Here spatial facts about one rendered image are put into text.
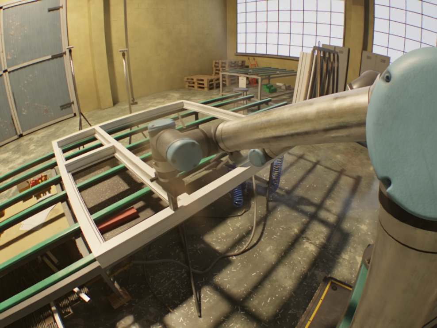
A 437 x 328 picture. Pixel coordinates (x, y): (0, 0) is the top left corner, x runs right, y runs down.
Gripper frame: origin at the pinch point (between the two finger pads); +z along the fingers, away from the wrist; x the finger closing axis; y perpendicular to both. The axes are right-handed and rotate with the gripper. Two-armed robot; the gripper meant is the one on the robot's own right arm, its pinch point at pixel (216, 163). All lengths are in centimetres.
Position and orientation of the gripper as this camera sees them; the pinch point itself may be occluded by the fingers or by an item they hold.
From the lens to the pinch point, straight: 115.9
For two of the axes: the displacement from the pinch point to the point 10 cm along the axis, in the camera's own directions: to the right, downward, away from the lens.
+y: -3.4, -0.4, -9.4
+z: -7.2, 6.6, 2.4
